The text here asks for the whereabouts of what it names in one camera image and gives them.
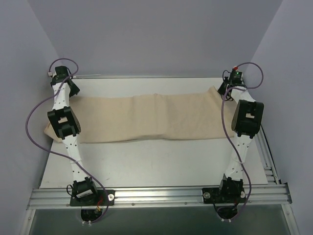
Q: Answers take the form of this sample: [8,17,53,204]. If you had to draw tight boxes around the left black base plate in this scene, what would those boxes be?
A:
[70,189,115,207]

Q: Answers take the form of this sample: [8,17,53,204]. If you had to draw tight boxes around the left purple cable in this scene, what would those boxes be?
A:
[25,58,110,224]

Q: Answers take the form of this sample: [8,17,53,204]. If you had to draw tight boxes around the purple cable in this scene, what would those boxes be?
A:
[25,58,110,224]
[221,62,264,222]

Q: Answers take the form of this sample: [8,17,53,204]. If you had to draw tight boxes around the back aluminium rail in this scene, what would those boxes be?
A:
[73,74,101,79]

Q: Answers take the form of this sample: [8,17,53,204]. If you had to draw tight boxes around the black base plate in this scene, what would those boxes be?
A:
[70,189,115,207]
[201,187,246,204]

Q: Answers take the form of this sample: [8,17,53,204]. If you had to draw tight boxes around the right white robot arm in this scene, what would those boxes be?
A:
[217,67,264,202]

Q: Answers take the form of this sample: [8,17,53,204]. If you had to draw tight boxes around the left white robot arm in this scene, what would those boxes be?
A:
[47,66,99,205]

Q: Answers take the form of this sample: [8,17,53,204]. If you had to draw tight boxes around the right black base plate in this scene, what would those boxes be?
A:
[201,187,246,204]

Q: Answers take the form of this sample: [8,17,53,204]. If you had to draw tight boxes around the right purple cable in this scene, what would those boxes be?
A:
[221,62,264,222]

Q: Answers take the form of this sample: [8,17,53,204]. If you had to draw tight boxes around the beige cloth wrap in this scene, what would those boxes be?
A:
[43,84,239,144]

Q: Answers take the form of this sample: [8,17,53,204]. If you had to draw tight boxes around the front aluminium rail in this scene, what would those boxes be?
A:
[27,184,292,210]

